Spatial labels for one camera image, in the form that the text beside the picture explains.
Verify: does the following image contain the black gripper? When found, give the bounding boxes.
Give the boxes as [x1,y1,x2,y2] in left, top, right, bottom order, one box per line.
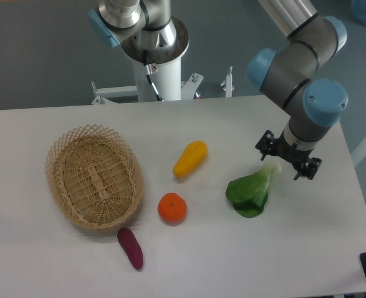
[255,130,322,181]

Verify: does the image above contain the green bok choy vegetable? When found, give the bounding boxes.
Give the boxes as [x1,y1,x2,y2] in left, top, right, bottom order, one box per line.
[225,160,282,218]

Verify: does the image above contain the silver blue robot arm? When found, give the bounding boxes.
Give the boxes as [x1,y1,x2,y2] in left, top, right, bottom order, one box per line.
[88,1,348,179]

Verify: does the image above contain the yellow papaya fruit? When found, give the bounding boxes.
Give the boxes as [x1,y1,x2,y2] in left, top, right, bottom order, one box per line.
[172,140,208,178]

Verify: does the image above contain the orange tangerine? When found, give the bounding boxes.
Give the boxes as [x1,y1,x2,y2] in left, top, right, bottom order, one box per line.
[158,192,187,224]

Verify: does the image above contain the purple sweet potato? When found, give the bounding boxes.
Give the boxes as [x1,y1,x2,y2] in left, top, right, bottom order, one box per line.
[117,228,144,270]

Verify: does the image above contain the woven wicker basket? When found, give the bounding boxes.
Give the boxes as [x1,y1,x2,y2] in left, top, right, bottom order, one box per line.
[45,125,144,231]

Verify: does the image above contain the white base frame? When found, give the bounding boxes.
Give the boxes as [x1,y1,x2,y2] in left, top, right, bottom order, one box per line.
[90,65,236,106]

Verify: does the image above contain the black cable on pedestal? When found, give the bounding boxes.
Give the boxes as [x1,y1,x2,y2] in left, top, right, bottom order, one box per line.
[141,48,164,102]

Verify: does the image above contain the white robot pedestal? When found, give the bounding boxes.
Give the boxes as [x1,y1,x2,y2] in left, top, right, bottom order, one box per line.
[122,16,189,102]

